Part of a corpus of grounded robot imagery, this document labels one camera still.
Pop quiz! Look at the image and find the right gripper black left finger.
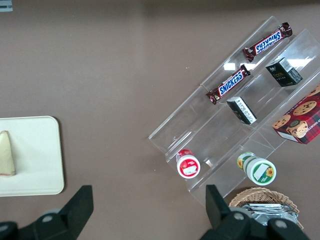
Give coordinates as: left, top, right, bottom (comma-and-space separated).
0, 184, 94, 240

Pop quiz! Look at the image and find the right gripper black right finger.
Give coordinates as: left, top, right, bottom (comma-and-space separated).
199, 184, 311, 240

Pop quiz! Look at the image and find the triangular sandwich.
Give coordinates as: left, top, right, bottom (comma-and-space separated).
0, 130, 17, 177

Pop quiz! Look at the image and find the light wicker basket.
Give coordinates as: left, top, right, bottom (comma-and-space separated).
228, 187, 305, 230

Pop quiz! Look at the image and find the cream plastic tray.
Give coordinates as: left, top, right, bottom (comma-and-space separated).
0, 115, 65, 198

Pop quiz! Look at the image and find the red capped small bottle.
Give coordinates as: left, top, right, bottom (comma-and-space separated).
174, 148, 201, 179

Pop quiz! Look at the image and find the green sunflower small bottle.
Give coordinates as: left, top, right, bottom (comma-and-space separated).
236, 151, 277, 186

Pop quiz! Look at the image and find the clear acrylic tiered shelf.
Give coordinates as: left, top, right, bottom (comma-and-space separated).
148, 83, 278, 208
201, 15, 320, 151

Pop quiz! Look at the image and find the small black carton box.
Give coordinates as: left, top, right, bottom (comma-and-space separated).
264, 57, 304, 88
226, 96, 258, 125

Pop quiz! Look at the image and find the red chocolate chip cookie box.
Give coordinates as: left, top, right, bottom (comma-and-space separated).
271, 84, 320, 145

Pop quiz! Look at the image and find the Snickers chocolate bar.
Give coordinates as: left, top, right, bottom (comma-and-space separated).
242, 21, 293, 63
205, 64, 251, 105

